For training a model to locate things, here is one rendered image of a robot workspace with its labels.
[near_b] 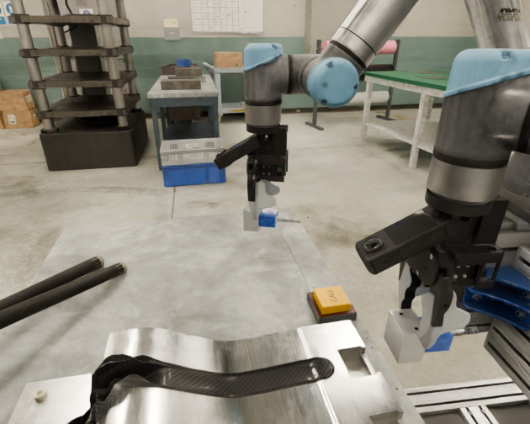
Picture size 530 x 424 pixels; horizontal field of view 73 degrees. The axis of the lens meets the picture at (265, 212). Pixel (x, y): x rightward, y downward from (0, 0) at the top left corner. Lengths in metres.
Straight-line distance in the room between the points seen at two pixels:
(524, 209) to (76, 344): 0.85
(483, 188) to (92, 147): 4.11
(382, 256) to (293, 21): 6.57
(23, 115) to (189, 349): 6.49
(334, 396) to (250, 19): 6.48
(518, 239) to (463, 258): 0.38
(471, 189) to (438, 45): 7.69
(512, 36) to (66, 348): 1.02
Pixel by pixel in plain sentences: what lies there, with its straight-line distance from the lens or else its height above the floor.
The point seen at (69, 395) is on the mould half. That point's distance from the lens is 0.63.
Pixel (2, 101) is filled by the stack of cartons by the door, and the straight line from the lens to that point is 6.99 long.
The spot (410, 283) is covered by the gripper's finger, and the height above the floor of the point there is 1.01.
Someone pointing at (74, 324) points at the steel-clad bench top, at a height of 0.80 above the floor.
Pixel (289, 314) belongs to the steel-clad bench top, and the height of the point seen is 0.80.
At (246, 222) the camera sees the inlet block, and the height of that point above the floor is 0.92.
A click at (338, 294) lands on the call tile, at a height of 0.84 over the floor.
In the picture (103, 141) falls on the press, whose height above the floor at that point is 0.30.
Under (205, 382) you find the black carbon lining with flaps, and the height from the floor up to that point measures 0.89.
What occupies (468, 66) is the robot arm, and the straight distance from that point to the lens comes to 0.42.
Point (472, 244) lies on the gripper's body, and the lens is 0.50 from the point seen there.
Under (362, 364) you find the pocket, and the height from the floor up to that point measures 0.86.
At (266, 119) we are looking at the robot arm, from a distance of 0.74.
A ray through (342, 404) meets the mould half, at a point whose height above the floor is 0.89.
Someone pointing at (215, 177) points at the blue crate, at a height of 0.06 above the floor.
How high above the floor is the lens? 1.32
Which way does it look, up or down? 26 degrees down
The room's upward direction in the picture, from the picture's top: straight up
